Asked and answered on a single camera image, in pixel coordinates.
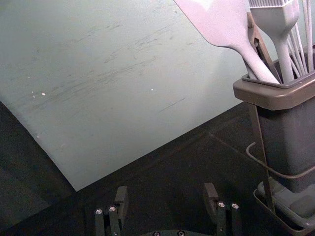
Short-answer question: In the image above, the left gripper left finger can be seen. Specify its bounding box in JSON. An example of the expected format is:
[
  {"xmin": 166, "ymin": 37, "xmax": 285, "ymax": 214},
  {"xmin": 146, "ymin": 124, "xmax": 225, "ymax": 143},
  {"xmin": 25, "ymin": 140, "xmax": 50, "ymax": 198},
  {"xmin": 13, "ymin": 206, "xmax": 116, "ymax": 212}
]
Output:
[{"xmin": 94, "ymin": 185, "xmax": 129, "ymax": 236}]

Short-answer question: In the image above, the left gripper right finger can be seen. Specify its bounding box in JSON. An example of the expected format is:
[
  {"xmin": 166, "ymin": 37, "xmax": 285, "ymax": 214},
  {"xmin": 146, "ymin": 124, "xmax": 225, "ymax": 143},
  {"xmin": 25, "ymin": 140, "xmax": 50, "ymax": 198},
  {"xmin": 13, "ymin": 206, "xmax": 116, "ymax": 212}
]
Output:
[{"xmin": 203, "ymin": 182, "xmax": 241, "ymax": 236}]

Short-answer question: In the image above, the grey plastic drip tray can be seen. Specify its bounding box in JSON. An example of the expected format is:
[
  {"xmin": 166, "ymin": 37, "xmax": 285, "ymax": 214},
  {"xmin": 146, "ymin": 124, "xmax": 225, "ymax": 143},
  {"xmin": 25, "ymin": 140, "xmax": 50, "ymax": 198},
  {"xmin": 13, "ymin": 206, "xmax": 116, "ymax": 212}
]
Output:
[{"xmin": 253, "ymin": 176, "xmax": 315, "ymax": 236}]

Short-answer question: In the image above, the black table cloth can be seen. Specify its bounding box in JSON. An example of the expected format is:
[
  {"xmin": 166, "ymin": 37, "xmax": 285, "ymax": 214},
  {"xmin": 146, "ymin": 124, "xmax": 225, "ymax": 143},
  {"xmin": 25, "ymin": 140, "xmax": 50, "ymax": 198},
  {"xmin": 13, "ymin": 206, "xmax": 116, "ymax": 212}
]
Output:
[{"xmin": 0, "ymin": 98, "xmax": 315, "ymax": 236}]

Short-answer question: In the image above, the grey plastic utensil cup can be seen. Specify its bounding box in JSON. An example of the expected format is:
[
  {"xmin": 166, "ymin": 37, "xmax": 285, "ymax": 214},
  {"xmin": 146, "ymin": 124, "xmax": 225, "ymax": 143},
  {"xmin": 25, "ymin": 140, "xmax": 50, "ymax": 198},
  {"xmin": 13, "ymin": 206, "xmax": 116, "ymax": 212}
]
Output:
[{"xmin": 241, "ymin": 58, "xmax": 315, "ymax": 195}]

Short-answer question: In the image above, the brown-grey metal utensil rack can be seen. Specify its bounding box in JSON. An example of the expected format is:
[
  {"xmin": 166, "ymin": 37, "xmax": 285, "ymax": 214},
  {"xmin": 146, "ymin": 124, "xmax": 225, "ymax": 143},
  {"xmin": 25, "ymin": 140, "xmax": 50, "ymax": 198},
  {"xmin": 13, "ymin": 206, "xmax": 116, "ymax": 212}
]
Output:
[{"xmin": 232, "ymin": 71, "xmax": 315, "ymax": 215}]

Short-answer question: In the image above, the grey silicone spatula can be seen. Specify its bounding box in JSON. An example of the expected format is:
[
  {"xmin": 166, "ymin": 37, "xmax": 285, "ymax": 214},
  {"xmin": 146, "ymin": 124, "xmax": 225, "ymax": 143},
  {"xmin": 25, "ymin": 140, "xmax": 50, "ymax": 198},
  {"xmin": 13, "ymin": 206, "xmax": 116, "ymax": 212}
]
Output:
[{"xmin": 173, "ymin": 0, "xmax": 281, "ymax": 84}]

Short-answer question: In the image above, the grey silicone basting brush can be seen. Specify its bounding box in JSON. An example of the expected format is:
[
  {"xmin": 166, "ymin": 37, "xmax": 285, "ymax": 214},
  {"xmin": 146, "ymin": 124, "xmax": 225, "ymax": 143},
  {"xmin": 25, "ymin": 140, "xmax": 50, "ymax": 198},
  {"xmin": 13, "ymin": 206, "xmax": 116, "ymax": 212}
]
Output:
[{"xmin": 248, "ymin": 0, "xmax": 301, "ymax": 83}]

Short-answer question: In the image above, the pale green wall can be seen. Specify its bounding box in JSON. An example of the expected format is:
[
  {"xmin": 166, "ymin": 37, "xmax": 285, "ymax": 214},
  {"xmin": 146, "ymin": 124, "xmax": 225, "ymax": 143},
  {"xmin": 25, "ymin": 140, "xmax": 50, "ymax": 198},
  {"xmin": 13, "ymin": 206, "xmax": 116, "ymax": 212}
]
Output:
[{"xmin": 0, "ymin": 0, "xmax": 315, "ymax": 193}]

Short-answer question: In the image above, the grey wire whisk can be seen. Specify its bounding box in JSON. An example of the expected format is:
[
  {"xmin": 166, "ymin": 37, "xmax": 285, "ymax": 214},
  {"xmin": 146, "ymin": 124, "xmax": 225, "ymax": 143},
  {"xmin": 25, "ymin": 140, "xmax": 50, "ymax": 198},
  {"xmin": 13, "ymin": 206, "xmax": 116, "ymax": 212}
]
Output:
[{"xmin": 286, "ymin": 0, "xmax": 315, "ymax": 77}]

